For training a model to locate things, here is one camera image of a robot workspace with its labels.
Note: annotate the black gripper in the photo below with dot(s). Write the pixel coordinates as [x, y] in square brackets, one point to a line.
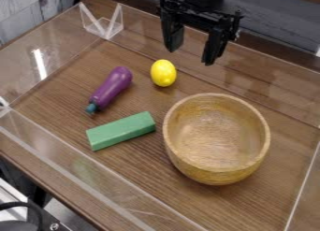
[201, 14]

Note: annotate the purple toy eggplant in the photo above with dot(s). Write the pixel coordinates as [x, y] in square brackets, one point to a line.
[116, 81]

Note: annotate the brown wooden bowl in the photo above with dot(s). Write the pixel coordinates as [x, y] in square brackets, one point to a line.
[215, 137]

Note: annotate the yellow toy lemon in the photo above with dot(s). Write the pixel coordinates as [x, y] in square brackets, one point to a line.
[163, 73]

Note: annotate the green rectangular block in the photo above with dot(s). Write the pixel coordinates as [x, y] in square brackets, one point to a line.
[120, 130]

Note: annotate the black metal clamp base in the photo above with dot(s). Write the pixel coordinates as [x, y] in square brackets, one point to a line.
[51, 223]

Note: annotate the clear acrylic corner bracket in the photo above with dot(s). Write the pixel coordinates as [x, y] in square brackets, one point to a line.
[102, 27]

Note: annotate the clear acrylic tray wall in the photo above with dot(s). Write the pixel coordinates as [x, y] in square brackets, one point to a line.
[124, 187]

